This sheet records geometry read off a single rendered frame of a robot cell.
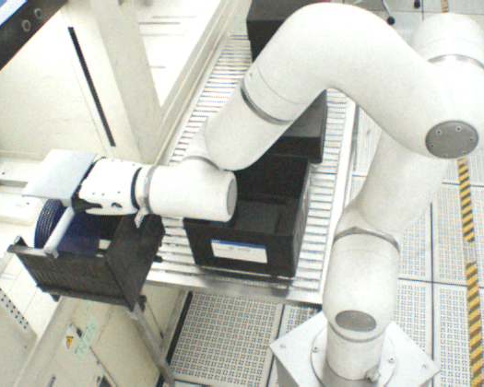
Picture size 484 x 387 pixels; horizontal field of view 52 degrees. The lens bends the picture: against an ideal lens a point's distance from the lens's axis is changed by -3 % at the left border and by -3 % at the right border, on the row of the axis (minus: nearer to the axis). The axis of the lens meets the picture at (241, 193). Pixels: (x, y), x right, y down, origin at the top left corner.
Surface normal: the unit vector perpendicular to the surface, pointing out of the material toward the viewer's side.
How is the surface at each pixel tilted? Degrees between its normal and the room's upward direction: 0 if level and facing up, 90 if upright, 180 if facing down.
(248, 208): 0
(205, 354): 0
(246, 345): 0
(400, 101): 70
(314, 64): 85
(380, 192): 83
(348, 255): 25
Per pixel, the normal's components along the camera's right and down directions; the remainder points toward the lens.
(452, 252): -0.11, -0.69
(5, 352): 0.97, 0.09
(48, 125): -0.22, 0.72
